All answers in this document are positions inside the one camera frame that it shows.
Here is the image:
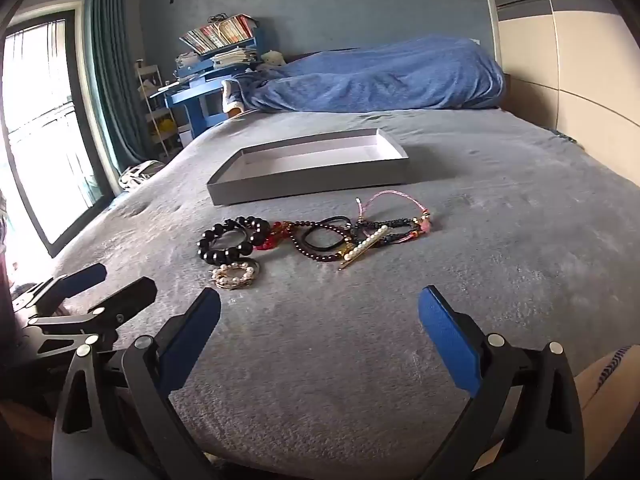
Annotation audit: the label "large black bead bracelet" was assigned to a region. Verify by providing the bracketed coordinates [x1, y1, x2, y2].
[197, 216, 271, 266]

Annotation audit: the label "small dark bead bracelet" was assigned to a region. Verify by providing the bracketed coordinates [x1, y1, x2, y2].
[285, 220, 353, 264]

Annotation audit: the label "person's leg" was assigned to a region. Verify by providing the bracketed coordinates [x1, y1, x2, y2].
[572, 344, 640, 480]

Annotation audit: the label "shallow grey cardboard tray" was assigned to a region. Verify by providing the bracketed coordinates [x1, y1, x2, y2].
[206, 128, 411, 206]

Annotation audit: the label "teal curtain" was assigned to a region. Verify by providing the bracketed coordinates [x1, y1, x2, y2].
[82, 0, 147, 173]

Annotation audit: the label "glass balcony door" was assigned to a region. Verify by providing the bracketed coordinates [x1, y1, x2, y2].
[0, 7, 115, 259]

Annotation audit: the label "pearl hair clip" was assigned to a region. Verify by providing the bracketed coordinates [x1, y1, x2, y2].
[340, 225, 391, 269]

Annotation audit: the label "row of books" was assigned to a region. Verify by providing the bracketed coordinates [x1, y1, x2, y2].
[179, 14, 261, 56]

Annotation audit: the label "black braided bracelet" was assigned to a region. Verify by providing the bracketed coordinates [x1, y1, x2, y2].
[350, 217, 426, 247]

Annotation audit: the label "white shoes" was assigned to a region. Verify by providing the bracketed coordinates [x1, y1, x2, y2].
[118, 160, 166, 194]

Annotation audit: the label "black hair tie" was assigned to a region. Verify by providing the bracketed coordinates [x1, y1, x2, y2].
[301, 215, 354, 252]

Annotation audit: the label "blue desk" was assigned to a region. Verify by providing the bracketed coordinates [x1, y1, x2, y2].
[150, 70, 261, 137]

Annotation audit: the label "pearl bead bracelet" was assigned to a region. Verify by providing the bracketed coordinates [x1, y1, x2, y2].
[210, 260, 257, 291]

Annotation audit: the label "stack of papers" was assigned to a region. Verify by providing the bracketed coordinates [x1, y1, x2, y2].
[212, 47, 259, 69]

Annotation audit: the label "blue blanket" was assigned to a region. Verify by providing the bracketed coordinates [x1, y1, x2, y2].
[227, 35, 507, 113]

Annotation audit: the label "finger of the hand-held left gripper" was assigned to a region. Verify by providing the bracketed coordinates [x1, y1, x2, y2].
[22, 276, 158, 358]
[12, 263, 108, 316]

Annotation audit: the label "white shelf cart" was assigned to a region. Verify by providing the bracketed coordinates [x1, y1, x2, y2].
[134, 60, 184, 157]

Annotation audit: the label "red bead gold chain bracelet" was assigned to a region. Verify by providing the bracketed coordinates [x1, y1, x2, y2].
[254, 220, 292, 252]

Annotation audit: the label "beige wardrobe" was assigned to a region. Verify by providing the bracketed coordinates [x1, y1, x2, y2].
[477, 0, 640, 181]

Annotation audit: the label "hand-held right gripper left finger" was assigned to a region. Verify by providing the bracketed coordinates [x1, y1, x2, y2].
[51, 287, 222, 480]

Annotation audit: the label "pink string bracelet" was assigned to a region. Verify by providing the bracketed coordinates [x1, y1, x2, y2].
[355, 190, 436, 234]

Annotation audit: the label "white orange plush cushion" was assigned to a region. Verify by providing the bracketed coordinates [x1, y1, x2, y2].
[222, 79, 247, 117]

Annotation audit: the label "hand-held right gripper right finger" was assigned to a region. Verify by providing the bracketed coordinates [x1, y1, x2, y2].
[418, 285, 586, 480]

